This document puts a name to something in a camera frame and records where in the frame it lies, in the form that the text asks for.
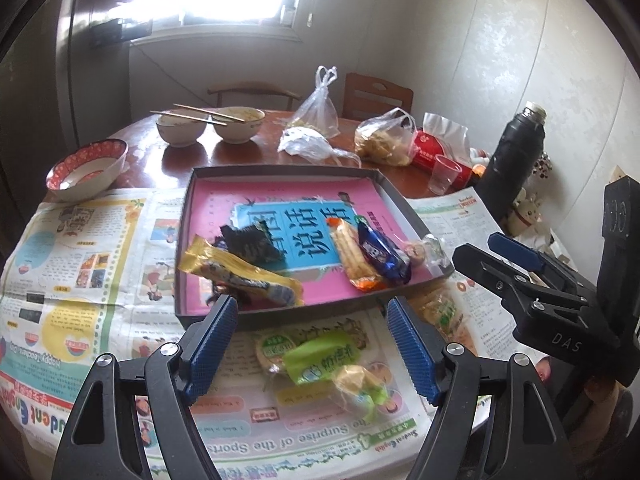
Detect pink blue book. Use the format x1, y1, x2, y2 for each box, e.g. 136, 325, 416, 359
184, 177, 432, 312

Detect red tissue pack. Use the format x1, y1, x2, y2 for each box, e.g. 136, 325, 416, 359
412, 112, 477, 189

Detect colourful illustrated newspaper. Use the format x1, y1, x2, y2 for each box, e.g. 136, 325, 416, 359
0, 187, 202, 466

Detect yellow snack packet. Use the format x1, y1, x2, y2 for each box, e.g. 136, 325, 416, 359
179, 236, 304, 307

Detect round green-label cake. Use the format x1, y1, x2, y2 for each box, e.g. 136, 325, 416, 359
254, 332, 302, 377

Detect person's right hand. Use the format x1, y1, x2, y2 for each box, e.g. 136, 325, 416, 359
534, 357, 634, 414

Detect green snack packet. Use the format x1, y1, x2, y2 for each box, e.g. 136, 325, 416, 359
284, 331, 367, 387

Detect text page newspaper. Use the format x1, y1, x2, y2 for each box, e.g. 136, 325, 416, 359
404, 187, 552, 363

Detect orange rice cracker packet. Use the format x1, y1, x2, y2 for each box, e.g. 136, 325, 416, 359
329, 219, 389, 294

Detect blue snack packet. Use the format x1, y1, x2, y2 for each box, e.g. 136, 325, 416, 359
355, 216, 412, 284

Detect dark cardboard box tray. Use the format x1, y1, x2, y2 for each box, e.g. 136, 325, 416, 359
172, 164, 456, 332

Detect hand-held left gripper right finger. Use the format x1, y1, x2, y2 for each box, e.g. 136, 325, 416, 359
386, 295, 580, 480

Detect clear plastic cup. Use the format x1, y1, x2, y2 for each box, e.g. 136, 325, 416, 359
428, 154, 464, 196

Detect newspaper with orange page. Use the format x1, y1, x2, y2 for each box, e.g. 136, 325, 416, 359
132, 304, 493, 480

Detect tied clear plastic bag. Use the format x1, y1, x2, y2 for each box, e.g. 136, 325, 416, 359
292, 64, 341, 139

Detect plastic bag of fried food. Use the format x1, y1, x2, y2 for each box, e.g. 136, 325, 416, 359
354, 108, 419, 167

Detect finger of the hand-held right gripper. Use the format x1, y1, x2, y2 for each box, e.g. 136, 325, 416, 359
487, 232, 597, 302
452, 242, 592, 332

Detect red patterned bowl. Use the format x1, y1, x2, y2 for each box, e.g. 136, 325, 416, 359
45, 138, 130, 204

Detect slatted wooden chair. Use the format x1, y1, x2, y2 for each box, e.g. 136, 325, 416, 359
342, 72, 415, 122

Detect wooden chopsticks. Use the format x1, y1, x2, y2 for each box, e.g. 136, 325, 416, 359
173, 103, 246, 122
149, 109, 229, 126

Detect clear green-label snack packet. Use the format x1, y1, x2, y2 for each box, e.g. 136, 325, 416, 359
414, 291, 469, 342

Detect spotted plush toy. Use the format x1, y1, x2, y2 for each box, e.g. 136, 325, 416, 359
532, 154, 554, 192

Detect curved-back wooden chair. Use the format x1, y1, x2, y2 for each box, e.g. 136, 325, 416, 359
207, 82, 304, 112

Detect white rabbit figurine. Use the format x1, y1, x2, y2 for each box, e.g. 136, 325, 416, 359
504, 187, 546, 237

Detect yellow-green snack packet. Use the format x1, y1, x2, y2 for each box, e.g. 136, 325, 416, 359
331, 364, 397, 423

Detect small white bowl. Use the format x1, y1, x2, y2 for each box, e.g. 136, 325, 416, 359
155, 109, 207, 149

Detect crumpled clear plastic bag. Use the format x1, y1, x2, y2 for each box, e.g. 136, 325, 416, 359
277, 127, 362, 167

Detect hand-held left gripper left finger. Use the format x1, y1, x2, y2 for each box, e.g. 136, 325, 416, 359
51, 294, 240, 480

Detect large white bowl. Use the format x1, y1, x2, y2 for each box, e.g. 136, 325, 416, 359
213, 106, 266, 145

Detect black thermos flask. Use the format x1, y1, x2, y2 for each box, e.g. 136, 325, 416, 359
472, 101, 547, 242

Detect dark refrigerator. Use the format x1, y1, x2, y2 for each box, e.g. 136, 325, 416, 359
59, 0, 137, 133

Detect pink round pastry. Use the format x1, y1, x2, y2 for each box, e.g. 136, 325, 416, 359
402, 236, 447, 269

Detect dark snack wrapper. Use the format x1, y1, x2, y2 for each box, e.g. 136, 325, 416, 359
214, 223, 282, 264

